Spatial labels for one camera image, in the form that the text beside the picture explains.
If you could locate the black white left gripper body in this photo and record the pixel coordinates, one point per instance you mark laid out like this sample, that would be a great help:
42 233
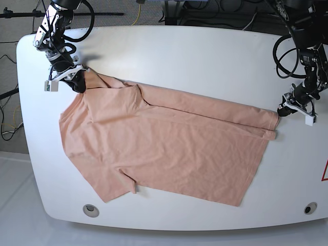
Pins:
297 99

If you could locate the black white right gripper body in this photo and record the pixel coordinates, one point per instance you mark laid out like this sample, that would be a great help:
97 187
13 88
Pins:
65 69

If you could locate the peach pink T-shirt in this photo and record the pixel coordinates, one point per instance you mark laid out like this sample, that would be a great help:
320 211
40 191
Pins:
121 134

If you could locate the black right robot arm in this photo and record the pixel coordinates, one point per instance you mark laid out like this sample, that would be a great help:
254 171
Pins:
51 39

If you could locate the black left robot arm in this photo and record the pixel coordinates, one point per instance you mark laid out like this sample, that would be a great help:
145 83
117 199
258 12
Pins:
306 22

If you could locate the red triangle sticker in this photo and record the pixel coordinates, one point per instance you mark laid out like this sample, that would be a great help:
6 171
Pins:
325 176

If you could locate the right table grommet hole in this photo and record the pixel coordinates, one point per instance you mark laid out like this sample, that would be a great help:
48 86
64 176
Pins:
310 208

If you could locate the table grommet hole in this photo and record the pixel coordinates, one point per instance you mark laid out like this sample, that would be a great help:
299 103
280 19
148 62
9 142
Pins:
310 208
90 211

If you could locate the left table grommet hole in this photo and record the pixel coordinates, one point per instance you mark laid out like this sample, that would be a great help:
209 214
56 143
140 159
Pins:
90 211

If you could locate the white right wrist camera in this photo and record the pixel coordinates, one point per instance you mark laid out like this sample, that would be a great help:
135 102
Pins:
51 86

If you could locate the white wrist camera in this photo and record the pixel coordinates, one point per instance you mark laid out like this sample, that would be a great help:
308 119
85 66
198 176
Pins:
310 120
51 86

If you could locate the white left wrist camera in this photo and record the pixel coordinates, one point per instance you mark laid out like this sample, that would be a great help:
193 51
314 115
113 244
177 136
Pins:
310 120

